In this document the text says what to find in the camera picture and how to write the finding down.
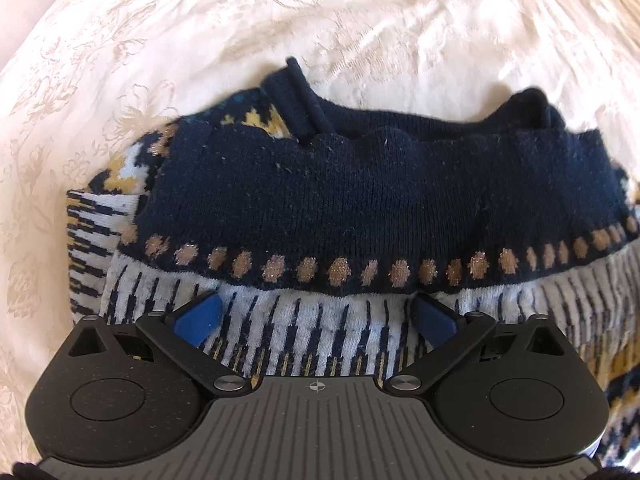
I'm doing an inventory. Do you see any patterned knit sweater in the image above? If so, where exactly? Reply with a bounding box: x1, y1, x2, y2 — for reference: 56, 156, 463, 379
67, 60, 639, 466

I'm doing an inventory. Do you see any cream embroidered bedspread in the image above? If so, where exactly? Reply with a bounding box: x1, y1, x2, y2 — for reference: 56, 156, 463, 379
1, 0, 639, 467

